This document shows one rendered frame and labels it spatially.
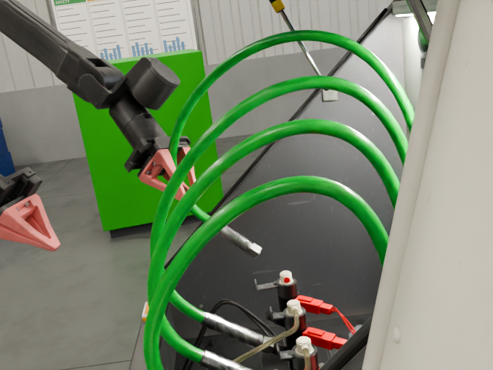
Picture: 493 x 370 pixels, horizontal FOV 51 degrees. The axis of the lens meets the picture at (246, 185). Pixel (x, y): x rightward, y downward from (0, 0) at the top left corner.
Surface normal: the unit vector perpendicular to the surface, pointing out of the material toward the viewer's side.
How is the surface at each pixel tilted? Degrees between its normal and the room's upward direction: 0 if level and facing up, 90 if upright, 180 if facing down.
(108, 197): 90
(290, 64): 90
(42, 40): 81
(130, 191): 90
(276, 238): 90
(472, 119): 76
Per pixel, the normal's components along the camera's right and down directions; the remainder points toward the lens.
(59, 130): 0.05, 0.29
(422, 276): -0.99, -0.09
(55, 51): -0.40, 0.07
